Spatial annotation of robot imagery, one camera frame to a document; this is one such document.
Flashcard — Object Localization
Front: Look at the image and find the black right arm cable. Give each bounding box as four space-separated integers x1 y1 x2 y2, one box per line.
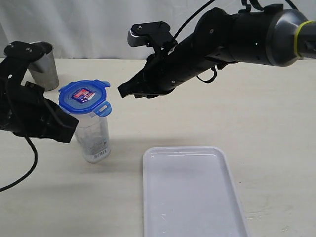
172 0 302 40

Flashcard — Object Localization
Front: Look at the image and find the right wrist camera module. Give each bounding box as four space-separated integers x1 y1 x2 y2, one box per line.
127 21 178 53

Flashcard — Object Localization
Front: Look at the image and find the clear tall plastic container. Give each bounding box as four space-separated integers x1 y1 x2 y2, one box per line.
71 112 111 163

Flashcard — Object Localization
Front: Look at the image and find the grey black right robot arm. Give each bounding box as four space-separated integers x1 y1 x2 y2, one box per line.
118 4 316 98

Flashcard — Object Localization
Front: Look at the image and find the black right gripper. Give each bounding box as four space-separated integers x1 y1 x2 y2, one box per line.
118 7 235 99

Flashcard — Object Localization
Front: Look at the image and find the blue container lid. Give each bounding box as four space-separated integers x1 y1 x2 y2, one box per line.
58 79 112 117

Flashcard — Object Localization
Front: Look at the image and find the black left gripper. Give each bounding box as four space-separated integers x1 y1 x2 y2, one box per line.
0 41 79 143

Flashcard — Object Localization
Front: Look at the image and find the white rectangular tray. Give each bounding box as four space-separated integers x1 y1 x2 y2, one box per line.
143 146 250 237

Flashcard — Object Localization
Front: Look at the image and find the stainless steel cup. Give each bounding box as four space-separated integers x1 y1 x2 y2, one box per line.
28 41 59 91

